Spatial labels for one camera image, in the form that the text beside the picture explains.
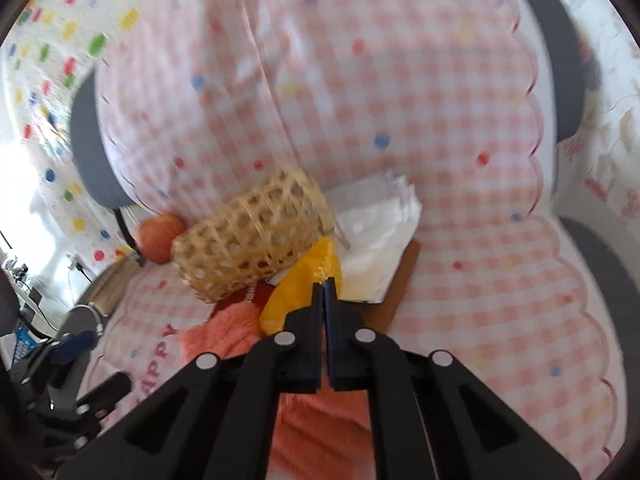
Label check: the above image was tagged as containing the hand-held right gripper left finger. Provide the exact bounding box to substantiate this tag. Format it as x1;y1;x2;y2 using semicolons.
52;282;326;480

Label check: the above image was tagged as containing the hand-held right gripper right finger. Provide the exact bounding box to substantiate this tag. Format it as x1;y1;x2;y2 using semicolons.
324;280;583;480

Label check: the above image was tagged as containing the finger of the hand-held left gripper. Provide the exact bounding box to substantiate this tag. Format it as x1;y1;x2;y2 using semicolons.
75;372;133;418
50;331;97;366

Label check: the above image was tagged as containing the yellow-orange wedge item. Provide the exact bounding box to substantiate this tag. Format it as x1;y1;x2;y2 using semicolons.
259;236;345;337

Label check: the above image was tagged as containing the orange plush cloth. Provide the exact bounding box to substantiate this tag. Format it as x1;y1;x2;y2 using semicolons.
179;280;381;480

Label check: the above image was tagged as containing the white tissue pack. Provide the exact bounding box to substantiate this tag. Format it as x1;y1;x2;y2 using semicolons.
327;171;423;305

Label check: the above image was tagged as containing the woven bamboo basket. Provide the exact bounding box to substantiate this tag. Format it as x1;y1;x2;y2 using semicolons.
171;166;337;303

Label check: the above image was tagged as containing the red apple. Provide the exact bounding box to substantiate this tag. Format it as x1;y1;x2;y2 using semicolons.
136;214;187;265

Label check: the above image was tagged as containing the pink checkered dotted cloth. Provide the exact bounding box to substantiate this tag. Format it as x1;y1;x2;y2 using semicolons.
92;0;628;480

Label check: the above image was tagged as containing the balloon print sheet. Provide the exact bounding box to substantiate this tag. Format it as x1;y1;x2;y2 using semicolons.
0;0;211;271

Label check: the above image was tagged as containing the floral print cloth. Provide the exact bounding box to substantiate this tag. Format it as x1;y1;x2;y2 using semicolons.
530;0;640;261

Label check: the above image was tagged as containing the grey office chair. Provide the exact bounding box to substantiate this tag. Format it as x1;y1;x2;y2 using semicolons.
70;0;640;411

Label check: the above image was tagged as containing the white cable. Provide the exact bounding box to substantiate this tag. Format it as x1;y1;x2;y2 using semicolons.
79;262;110;337

